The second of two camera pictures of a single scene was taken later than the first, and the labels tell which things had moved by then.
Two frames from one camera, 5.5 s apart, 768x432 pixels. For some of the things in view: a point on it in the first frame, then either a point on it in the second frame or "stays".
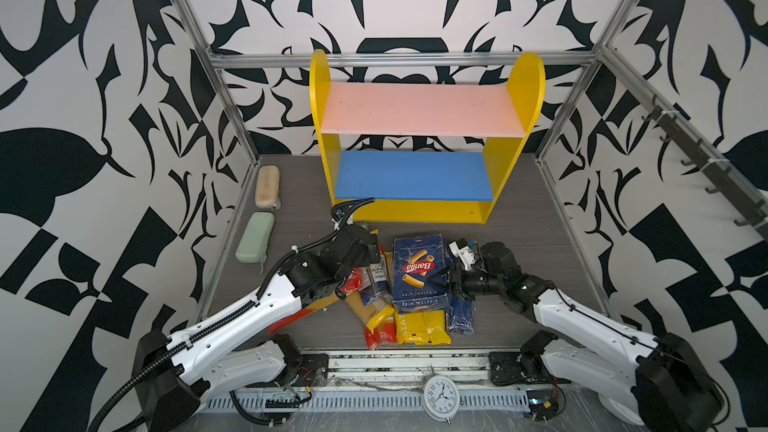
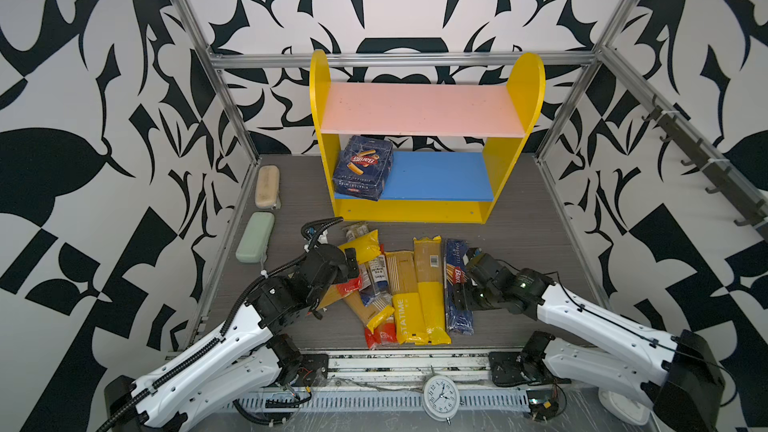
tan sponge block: [267, 187] stays
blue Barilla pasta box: [415, 260] -> [363, 167]
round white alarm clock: [441, 398] stays
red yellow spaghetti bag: [352, 284] stays
